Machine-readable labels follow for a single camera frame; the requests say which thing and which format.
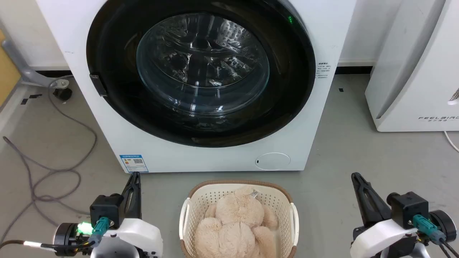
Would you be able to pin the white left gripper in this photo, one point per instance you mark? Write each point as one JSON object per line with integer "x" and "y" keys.
{"x": 141, "y": 234}

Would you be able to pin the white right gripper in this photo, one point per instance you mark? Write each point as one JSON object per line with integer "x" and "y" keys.
{"x": 380, "y": 236}

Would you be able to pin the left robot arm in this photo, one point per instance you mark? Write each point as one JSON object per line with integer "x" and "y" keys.
{"x": 114, "y": 253}

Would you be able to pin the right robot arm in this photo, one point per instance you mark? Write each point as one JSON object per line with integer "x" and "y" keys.
{"x": 412, "y": 251}

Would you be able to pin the white front-load washing machine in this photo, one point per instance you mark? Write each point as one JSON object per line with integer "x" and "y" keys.
{"x": 89, "y": 118}

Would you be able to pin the black round glass washer door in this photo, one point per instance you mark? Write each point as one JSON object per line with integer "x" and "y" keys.
{"x": 118, "y": 107}

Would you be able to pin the cream plastic laundry basket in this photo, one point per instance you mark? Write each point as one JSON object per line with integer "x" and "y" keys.
{"x": 199, "y": 206}

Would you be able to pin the beige plush toy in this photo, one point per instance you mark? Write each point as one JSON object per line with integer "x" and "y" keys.
{"x": 236, "y": 222}

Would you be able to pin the black caster wheel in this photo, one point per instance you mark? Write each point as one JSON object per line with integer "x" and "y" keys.
{"x": 63, "y": 94}

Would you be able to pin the white Feelbird appliance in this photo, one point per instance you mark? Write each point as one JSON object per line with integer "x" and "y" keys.
{"x": 412, "y": 71}

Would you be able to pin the grey metal stand leg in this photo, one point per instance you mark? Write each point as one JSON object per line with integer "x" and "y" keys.
{"x": 25, "y": 70}

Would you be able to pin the yellow wooden panel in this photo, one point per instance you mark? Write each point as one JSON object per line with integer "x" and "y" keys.
{"x": 7, "y": 75}

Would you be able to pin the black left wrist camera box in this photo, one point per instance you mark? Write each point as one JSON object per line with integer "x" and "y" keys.
{"x": 107, "y": 209}

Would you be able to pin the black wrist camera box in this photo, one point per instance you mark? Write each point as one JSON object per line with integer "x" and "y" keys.
{"x": 408, "y": 208}
{"x": 107, "y": 209}

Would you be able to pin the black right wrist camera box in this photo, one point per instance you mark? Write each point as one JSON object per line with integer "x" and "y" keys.
{"x": 408, "y": 208}

